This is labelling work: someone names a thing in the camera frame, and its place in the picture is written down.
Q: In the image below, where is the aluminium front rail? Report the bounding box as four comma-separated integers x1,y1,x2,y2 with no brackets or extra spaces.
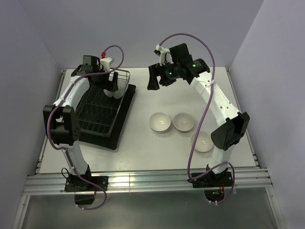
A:
22,167,273,196

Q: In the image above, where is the white bowl near right arm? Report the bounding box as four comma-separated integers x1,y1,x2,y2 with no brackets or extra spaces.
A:
194,131,214,153

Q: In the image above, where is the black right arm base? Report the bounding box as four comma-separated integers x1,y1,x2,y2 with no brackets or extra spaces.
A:
188,170,233,202

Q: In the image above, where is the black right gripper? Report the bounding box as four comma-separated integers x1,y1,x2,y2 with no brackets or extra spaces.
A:
147,60,181,90

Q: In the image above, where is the bottom stacked white bowl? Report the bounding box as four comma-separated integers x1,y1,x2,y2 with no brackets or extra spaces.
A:
149,112,171,133

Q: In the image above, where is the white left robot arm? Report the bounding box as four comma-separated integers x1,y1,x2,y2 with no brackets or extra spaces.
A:
43,52,119,190

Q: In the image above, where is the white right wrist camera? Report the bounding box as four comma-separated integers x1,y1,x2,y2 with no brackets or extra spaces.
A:
154,44,171,66

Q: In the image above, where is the black drip tray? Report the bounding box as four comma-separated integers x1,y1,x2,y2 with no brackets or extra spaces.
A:
79,84,136,150

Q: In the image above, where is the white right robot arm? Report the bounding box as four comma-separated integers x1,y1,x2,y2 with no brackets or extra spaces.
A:
147,43,250,186

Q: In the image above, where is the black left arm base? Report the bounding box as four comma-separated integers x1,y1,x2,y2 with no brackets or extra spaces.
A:
61,166,109,207

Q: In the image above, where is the black wire dish rack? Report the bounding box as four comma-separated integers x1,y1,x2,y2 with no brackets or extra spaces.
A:
76,69,132,137

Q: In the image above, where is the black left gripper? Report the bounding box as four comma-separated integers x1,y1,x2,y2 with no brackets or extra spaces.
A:
93,66,118,92

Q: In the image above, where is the cream bowl middle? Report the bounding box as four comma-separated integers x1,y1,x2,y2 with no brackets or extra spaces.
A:
173,113,194,133

